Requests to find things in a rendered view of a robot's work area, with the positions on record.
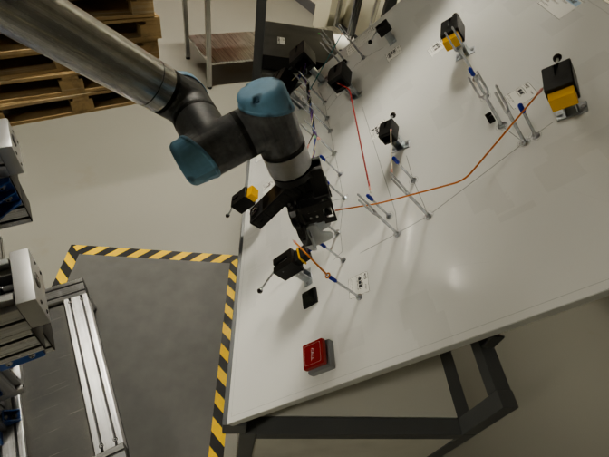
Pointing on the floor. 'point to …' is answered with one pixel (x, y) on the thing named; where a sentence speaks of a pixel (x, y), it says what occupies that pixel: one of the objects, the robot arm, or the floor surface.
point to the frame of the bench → (266, 425)
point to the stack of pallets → (55, 72)
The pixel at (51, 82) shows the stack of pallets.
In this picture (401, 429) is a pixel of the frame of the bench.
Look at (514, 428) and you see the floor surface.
